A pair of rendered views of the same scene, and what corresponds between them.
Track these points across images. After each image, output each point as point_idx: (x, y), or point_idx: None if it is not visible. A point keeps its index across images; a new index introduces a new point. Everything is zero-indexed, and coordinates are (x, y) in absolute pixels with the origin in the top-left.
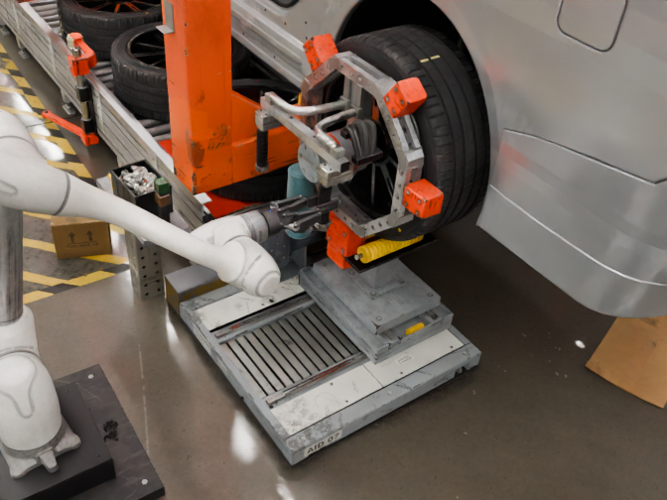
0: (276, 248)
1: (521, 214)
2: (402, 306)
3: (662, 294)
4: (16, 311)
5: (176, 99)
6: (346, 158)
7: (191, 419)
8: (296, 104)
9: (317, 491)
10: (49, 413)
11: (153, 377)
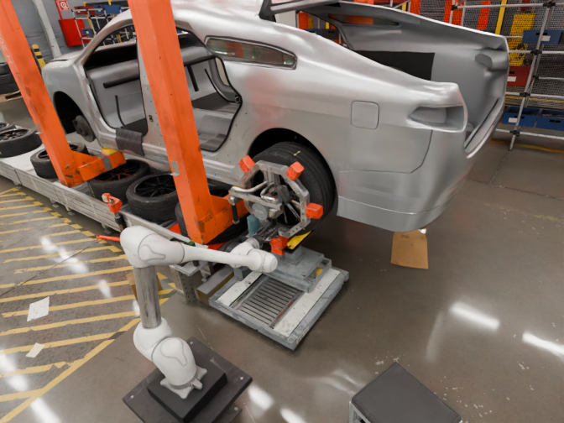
0: None
1: (357, 204)
2: (310, 263)
3: (425, 216)
4: (159, 319)
5: (185, 204)
6: None
7: (237, 348)
8: None
9: (309, 357)
10: (192, 360)
11: (211, 336)
